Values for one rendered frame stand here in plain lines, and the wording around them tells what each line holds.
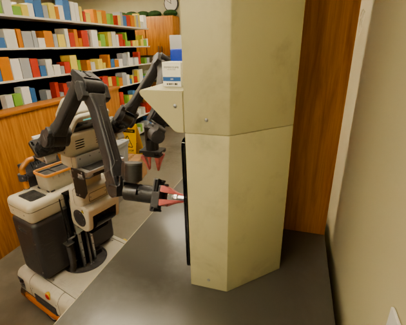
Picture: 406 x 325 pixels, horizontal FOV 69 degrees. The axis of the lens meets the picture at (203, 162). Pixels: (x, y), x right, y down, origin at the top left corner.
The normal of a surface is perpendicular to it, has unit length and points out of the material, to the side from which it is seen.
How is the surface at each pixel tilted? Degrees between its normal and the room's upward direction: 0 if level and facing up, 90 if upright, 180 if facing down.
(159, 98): 90
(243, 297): 0
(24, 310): 0
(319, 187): 90
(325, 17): 90
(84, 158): 90
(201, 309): 0
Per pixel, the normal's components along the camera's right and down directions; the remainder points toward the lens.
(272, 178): 0.47, 0.32
